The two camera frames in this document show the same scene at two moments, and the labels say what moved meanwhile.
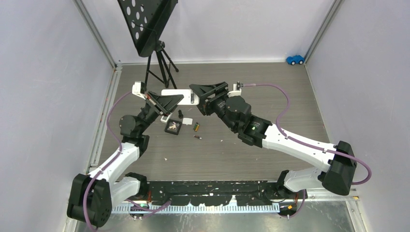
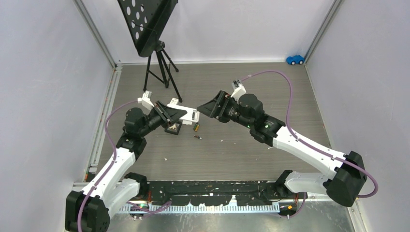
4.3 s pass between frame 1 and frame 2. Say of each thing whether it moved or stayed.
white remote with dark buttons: moved
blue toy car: stayed
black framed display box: stayed
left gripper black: moved
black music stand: stayed
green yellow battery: stayed
